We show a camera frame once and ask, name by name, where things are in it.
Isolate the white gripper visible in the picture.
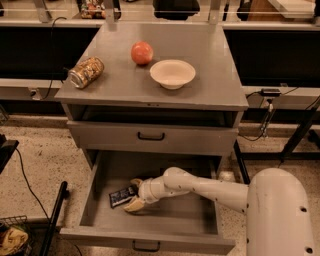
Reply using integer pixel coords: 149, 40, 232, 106
123, 177, 166, 212

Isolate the blue rxbar wrapper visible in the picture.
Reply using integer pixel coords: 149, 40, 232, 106
109, 185, 137, 208

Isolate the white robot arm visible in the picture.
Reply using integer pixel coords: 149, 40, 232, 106
124, 167, 315, 256

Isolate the open grey lower drawer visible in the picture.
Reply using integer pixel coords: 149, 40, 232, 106
61, 151, 235, 255

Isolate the closed grey upper drawer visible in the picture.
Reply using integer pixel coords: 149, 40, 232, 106
67, 121, 238, 156

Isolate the grey drawer cabinet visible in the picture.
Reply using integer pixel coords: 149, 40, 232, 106
56, 22, 248, 164

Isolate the black pole stand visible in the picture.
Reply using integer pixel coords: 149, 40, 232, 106
39, 181, 68, 256

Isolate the white bowl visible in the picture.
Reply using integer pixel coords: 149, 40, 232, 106
150, 60, 196, 90

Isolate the patterned drink can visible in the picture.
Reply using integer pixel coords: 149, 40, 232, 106
68, 57, 104, 89

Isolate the red apple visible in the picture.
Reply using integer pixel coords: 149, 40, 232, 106
131, 41, 153, 65

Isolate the black power adapter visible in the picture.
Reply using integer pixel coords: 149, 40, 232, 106
260, 88, 281, 97

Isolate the black floor cable left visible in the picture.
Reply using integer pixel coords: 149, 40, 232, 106
14, 147, 51, 221

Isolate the wire basket with snacks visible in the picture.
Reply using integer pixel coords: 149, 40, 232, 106
0, 215, 32, 256

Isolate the black cable on wall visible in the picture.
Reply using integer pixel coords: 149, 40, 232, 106
41, 16, 68, 101

